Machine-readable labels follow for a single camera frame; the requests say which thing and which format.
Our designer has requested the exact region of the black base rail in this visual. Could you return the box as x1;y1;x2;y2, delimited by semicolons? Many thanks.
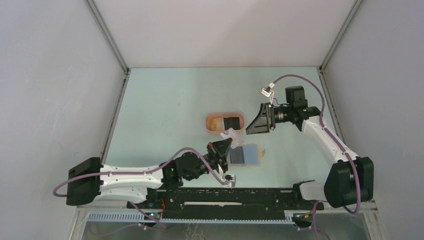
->
126;187;315;221

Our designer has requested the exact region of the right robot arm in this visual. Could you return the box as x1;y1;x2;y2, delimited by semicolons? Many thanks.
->
245;85;374;209

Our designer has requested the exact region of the pink plastic tray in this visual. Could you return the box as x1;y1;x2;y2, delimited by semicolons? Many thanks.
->
205;112;245;135

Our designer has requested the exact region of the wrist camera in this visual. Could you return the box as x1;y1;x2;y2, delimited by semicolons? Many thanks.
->
221;173;236;188
260;82;275;102

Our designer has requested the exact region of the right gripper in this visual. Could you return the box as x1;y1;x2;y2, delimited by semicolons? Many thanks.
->
245;102;292;135

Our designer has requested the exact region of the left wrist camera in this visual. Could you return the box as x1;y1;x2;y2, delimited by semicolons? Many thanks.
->
221;173;236;188

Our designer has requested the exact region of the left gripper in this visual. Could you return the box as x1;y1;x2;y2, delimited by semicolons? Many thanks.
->
185;137;232;181

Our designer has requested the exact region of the grey card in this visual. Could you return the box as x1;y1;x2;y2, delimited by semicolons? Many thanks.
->
229;146;245;166

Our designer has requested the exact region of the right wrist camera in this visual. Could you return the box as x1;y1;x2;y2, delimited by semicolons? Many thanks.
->
260;82;275;102

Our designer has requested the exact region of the white VIP card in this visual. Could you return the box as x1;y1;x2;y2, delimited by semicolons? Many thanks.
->
220;128;245;149

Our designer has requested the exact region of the white cable duct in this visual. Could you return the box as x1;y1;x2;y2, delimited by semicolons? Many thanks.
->
86;210;295;225

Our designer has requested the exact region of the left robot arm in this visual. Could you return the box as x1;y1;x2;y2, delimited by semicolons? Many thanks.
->
65;138;235;208

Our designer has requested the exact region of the yellow card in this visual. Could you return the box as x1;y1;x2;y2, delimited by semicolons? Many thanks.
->
208;117;225;132

